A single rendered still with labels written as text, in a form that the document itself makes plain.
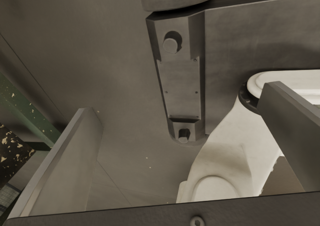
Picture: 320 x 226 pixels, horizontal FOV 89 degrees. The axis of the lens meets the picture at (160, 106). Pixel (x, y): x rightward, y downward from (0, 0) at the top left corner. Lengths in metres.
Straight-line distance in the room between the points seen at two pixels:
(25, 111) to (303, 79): 1.22
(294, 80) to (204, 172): 0.28
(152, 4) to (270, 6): 0.26
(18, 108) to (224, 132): 1.08
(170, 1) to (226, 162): 0.35
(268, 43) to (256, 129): 0.23
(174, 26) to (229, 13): 0.13
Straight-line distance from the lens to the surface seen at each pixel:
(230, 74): 0.53
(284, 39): 0.51
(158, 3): 0.45
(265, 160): 0.33
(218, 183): 0.24
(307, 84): 0.42
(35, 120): 1.24
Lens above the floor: 0.62
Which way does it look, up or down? 46 degrees down
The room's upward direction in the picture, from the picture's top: 159 degrees counter-clockwise
